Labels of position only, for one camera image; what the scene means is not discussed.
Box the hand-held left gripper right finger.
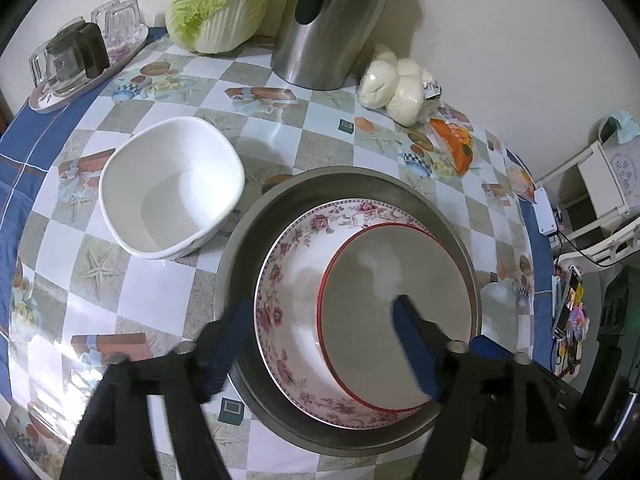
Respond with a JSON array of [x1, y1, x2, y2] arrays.
[[392, 294, 583, 480]]

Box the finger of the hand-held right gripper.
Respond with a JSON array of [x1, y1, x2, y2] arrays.
[[469, 334, 516, 362]]

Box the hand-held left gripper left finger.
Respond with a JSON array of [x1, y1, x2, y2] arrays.
[[60, 297, 256, 480]]

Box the red-rimmed strawberry bowl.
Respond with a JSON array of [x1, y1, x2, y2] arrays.
[[318, 222, 476, 411]]

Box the steel basin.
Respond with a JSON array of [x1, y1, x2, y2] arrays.
[[214, 166, 482, 457]]

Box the pink floral plate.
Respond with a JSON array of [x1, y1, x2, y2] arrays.
[[254, 199, 441, 430]]

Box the white square bowl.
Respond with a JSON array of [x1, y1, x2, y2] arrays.
[[98, 116, 246, 261]]

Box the white power strip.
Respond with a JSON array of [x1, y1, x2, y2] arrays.
[[532, 187, 558, 237]]

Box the white chair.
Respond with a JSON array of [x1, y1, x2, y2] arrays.
[[535, 110, 640, 276]]

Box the white blue-patterned cushion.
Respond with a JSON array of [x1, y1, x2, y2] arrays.
[[607, 135, 640, 206]]

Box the clear packet orange contents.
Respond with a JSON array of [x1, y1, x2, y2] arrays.
[[507, 165, 538, 202]]

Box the orange snack packet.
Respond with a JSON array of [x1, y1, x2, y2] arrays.
[[427, 117, 476, 177]]

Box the blue checked cloth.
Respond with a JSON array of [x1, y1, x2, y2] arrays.
[[0, 25, 556, 401]]

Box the oval floral tray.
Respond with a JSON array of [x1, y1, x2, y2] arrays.
[[27, 25, 150, 112]]

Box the steel thermos jug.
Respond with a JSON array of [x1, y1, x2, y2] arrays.
[[270, 0, 396, 92]]

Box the glass teapot black lid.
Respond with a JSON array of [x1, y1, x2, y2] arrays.
[[46, 22, 111, 97]]

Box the napa cabbage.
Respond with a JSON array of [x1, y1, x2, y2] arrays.
[[165, 0, 281, 54]]

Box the black cable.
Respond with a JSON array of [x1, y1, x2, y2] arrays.
[[552, 220, 640, 267]]

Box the brown wooden frame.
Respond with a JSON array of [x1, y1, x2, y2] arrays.
[[0, 90, 16, 131]]

